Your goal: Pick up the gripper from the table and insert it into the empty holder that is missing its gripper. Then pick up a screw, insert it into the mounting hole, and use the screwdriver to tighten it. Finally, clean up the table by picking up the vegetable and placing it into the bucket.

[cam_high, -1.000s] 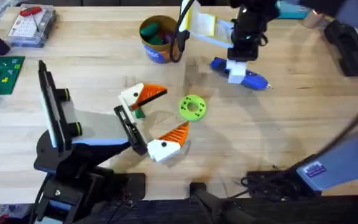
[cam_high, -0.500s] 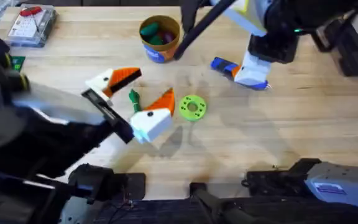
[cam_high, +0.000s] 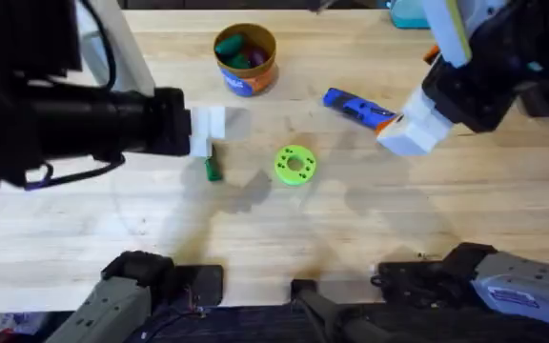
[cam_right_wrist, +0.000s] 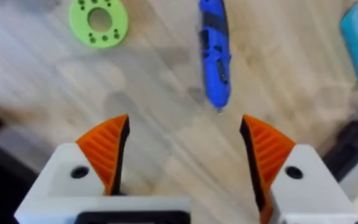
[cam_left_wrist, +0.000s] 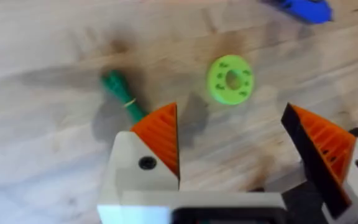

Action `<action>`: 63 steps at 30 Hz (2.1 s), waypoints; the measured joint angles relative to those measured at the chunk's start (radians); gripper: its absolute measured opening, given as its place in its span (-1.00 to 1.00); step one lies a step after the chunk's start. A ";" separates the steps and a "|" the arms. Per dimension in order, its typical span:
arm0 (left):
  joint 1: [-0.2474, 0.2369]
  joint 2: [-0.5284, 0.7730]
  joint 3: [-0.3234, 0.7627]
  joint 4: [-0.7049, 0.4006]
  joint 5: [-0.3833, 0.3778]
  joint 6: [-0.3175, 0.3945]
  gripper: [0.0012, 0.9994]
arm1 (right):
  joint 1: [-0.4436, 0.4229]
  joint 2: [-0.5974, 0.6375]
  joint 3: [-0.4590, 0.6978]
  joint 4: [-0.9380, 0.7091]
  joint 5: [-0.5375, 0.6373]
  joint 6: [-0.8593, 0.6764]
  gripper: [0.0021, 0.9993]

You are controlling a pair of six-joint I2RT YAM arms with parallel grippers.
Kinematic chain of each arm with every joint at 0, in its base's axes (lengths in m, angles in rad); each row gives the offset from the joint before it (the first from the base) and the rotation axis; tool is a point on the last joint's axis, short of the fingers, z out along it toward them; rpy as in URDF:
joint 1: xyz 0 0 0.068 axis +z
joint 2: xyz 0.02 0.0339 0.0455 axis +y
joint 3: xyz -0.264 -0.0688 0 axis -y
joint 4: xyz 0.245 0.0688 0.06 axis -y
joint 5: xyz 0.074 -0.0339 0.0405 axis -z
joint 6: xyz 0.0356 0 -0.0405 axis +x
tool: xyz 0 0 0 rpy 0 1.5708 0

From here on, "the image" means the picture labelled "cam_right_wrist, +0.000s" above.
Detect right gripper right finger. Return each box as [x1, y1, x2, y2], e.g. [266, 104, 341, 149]
[239, 114, 358, 224]

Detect blue electric screwdriver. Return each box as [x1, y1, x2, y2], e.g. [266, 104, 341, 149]
[198, 0, 232, 116]

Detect green disc with holes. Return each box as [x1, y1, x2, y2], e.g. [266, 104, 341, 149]
[68, 0, 129, 49]

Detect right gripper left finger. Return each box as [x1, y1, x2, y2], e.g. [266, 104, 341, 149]
[26, 114, 131, 198]

